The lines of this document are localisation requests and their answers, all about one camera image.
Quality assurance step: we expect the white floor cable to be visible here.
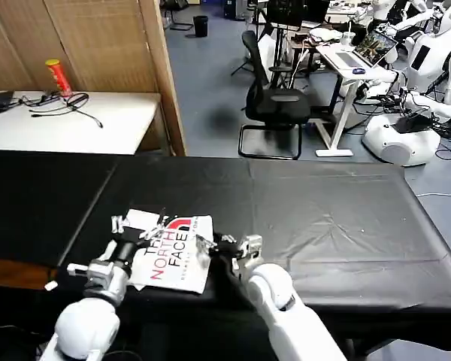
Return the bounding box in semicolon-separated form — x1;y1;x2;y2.
415;171;451;199

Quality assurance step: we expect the white side table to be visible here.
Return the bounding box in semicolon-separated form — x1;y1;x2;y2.
0;89;162;156

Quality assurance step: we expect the white standing desk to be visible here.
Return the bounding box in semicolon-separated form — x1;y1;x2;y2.
314;42;398;158

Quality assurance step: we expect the black trash bin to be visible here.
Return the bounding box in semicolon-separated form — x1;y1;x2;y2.
193;14;210;38

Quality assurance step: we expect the black monitor on stand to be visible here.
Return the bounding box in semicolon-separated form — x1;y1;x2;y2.
265;0;304;89

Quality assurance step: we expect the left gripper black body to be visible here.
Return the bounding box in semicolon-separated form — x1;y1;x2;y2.
110;225;147;270

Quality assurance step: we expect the white printed shirt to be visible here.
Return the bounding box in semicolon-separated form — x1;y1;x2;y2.
126;208;215;296

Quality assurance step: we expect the black table cover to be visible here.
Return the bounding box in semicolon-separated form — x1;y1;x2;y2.
0;149;451;353

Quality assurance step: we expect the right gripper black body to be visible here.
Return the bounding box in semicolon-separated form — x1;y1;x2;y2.
209;233;244;261

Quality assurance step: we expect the open silver laptop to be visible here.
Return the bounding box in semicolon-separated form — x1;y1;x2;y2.
334;29;399;69

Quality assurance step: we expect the black office chair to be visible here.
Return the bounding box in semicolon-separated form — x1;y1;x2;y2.
237;29;312;161

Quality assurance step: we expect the white humanoid robot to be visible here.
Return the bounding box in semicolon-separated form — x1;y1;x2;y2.
362;0;451;167

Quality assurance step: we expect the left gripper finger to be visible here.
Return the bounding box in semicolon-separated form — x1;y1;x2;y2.
110;214;132;235
138;208;170;241

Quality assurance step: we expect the black cable bundle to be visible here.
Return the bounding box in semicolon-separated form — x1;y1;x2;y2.
20;92;104;129

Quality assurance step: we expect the red snack can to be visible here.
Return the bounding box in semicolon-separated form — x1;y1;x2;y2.
44;59;74;99

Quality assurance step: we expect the pile of cloths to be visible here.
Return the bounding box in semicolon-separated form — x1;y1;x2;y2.
308;28;344;43

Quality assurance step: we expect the wooden partition screen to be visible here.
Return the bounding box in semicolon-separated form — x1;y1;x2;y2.
0;0;188;157

